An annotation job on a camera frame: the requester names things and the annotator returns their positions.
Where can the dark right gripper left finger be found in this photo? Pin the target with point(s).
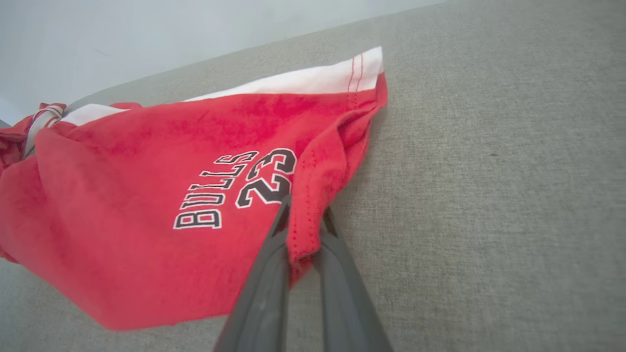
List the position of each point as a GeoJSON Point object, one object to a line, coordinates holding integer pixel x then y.
{"type": "Point", "coordinates": [264, 293]}

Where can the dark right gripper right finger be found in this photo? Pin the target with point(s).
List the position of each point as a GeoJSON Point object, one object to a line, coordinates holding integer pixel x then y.
{"type": "Point", "coordinates": [347, 303]}

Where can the red Bulls 23 shorts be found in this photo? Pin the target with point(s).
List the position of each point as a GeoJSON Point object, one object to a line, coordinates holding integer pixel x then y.
{"type": "Point", "coordinates": [137, 186]}

